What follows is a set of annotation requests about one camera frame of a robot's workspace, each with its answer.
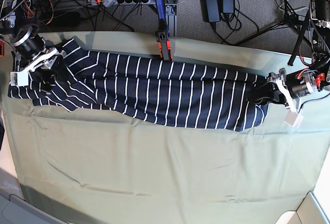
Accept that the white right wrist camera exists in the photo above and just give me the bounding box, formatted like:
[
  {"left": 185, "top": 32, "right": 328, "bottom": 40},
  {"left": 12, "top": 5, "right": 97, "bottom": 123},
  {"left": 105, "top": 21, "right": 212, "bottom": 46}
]
[{"left": 10, "top": 71, "right": 29, "bottom": 87}]

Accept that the grey power strip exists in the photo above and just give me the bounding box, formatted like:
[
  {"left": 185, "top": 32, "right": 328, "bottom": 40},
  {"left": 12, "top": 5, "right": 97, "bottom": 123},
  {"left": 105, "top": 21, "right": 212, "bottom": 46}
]
[{"left": 89, "top": 0, "right": 155, "bottom": 7}]

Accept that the black power adapter left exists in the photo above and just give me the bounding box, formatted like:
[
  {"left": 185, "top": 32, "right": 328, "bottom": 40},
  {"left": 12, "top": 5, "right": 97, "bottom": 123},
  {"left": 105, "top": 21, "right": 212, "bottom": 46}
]
[{"left": 201, "top": 0, "right": 220, "bottom": 23}]

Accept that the navy white striped T-shirt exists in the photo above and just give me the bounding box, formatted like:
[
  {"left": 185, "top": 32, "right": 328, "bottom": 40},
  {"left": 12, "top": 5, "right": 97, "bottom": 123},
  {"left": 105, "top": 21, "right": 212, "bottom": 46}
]
[{"left": 8, "top": 40, "right": 268, "bottom": 132}]

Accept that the black tripod stand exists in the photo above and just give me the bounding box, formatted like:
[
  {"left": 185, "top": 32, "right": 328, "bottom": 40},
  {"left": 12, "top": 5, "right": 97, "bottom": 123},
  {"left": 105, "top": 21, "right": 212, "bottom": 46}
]
[{"left": 234, "top": 0, "right": 309, "bottom": 66}]

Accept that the aluminium frame post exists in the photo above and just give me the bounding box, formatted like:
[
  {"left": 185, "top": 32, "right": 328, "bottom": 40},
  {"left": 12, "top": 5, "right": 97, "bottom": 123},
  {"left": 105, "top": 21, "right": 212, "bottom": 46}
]
[{"left": 163, "top": 0, "right": 178, "bottom": 37}]

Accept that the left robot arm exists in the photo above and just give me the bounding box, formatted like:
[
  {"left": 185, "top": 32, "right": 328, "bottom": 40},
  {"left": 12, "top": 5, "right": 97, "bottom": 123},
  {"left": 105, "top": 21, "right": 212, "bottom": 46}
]
[{"left": 247, "top": 0, "right": 329, "bottom": 114}]

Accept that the blue orange bar clamp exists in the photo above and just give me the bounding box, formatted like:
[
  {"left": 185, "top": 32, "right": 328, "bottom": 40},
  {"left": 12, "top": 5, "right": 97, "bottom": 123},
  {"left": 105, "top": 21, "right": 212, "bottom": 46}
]
[{"left": 155, "top": 0, "right": 172, "bottom": 61}]

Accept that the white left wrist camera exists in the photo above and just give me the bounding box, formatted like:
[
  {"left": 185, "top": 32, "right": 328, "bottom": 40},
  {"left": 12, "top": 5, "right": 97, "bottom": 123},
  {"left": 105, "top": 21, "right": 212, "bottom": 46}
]
[{"left": 284, "top": 110, "right": 304, "bottom": 127}]

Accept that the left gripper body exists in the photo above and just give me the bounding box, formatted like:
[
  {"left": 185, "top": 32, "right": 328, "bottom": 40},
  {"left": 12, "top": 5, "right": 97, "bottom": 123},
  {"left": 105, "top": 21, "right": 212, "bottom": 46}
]
[{"left": 267, "top": 68, "right": 300, "bottom": 113}]

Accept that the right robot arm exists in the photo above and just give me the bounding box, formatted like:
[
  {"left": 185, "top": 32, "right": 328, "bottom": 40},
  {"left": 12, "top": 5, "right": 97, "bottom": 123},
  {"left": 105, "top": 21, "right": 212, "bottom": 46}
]
[{"left": 1, "top": 0, "right": 68, "bottom": 95}]

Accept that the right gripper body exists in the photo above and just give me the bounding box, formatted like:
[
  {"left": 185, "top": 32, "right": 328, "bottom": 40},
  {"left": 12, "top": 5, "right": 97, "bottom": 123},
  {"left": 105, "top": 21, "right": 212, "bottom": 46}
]
[{"left": 19, "top": 47, "right": 67, "bottom": 75}]

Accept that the orange clamp pad left edge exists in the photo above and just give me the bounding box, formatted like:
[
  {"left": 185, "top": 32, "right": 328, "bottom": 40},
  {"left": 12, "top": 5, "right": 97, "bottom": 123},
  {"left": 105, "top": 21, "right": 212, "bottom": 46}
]
[{"left": 0, "top": 41, "right": 4, "bottom": 57}]

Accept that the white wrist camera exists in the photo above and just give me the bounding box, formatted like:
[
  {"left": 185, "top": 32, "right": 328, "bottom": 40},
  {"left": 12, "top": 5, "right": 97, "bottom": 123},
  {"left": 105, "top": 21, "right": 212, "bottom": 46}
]
[
  {"left": 284, "top": 110, "right": 304, "bottom": 127},
  {"left": 10, "top": 71, "right": 29, "bottom": 87}
]

